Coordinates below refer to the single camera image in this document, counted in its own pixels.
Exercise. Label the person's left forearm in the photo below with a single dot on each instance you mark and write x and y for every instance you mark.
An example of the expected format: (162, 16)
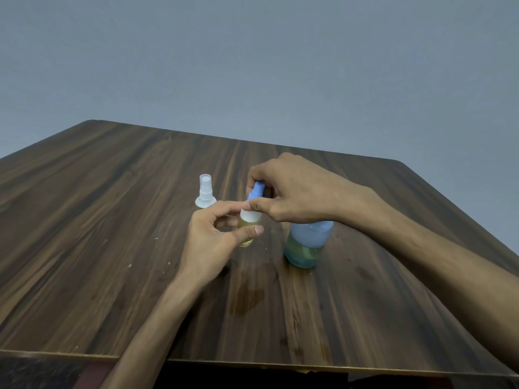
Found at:
(146, 340)

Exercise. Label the person's right hand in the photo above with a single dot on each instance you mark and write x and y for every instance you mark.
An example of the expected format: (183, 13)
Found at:
(304, 192)

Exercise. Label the blue spray cap with tube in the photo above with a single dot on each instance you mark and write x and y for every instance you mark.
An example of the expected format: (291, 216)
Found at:
(256, 191)

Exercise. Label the blue green pump bottle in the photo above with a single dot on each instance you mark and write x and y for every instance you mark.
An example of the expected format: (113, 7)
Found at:
(308, 243)

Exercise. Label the maroon table leg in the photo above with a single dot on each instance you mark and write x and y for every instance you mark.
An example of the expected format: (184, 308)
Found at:
(95, 376)

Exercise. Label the white spray cap with tube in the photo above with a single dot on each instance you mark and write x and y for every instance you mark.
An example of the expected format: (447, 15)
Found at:
(205, 186)

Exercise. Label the person's left hand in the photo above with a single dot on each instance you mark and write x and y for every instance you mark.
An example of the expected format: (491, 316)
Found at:
(207, 249)

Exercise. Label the person's right forearm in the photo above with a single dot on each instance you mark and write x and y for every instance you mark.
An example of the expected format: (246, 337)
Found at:
(446, 259)

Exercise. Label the blue-capped small spray bottle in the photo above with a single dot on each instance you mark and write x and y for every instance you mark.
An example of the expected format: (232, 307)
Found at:
(249, 222)

